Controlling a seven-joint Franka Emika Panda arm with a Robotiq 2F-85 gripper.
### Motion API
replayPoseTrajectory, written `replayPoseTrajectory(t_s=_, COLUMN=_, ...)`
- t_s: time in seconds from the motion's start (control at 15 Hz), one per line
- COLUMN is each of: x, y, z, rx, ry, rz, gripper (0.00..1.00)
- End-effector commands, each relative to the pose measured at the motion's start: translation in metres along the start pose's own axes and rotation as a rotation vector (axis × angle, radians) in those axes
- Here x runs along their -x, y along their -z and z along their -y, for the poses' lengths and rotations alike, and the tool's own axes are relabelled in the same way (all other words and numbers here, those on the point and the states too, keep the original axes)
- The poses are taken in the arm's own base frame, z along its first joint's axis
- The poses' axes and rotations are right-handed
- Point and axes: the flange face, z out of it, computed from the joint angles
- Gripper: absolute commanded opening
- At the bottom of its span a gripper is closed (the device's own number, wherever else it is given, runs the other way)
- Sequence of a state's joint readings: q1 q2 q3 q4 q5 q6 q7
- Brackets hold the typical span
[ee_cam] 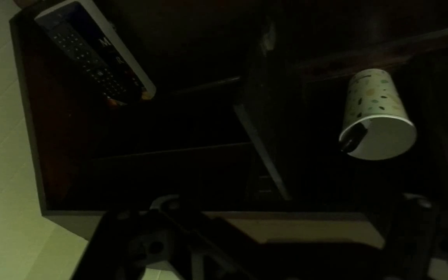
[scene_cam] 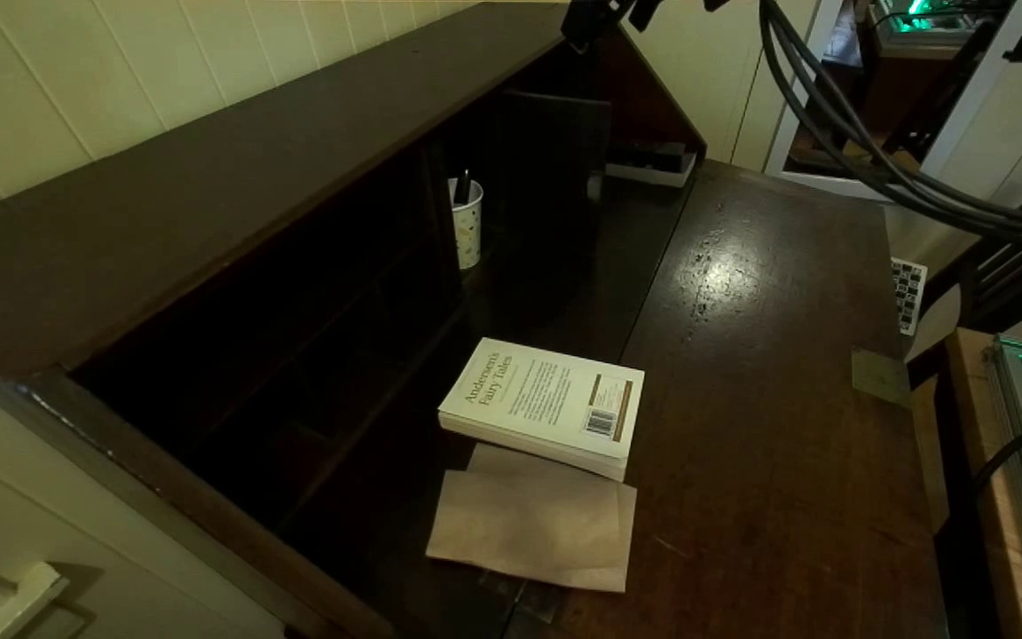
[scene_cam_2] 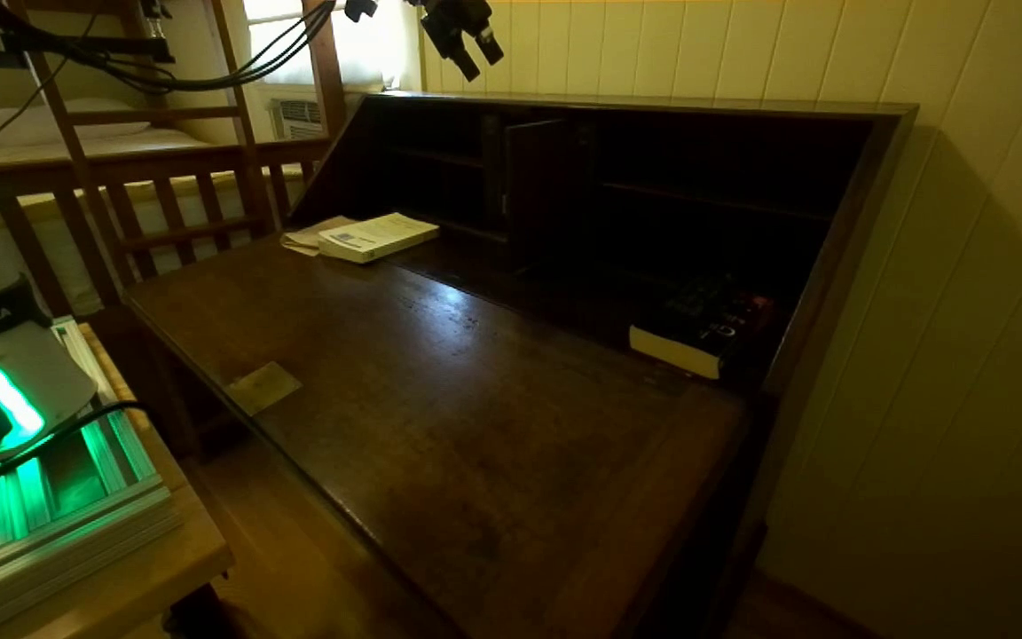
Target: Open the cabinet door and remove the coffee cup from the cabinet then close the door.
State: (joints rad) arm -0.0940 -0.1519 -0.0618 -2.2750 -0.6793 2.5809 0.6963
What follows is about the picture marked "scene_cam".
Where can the white speckled paper cup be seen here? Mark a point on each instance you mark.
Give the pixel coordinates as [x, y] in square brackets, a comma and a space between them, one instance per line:
[465, 237]

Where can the dark wooden cabinet door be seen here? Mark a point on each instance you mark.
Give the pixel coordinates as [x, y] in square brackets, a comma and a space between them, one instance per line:
[550, 165]

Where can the light wooden side table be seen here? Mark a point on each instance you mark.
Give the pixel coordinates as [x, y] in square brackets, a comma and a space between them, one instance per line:
[986, 500]

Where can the black box with white edge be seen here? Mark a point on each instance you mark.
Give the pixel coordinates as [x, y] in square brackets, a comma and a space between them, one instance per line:
[653, 165]

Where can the brown wooden background cabinet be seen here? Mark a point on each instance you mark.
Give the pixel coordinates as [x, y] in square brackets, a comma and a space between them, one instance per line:
[854, 120]

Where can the white paperback book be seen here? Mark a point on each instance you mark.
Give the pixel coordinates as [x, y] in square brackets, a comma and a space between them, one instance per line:
[535, 403]

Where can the black marker pen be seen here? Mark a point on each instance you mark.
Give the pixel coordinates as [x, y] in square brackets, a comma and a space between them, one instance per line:
[464, 186]

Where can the dark wooden desk hutch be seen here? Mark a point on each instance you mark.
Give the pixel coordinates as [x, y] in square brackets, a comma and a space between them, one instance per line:
[179, 215]

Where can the white perforated panel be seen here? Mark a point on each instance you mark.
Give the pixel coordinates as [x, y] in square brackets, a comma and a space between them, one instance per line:
[911, 295]

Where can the brass metal plate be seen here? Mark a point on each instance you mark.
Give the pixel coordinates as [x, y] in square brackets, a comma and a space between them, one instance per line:
[882, 377]

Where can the black metal stand frame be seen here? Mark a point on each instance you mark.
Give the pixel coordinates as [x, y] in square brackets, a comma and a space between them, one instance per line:
[1011, 286]

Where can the brown paper envelope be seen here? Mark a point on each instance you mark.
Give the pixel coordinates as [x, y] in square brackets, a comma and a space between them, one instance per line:
[535, 528]

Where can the white drawer cabinet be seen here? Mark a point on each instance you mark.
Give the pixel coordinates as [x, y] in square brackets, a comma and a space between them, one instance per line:
[52, 521]

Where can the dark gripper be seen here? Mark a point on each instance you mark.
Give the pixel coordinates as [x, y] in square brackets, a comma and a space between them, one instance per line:
[591, 19]

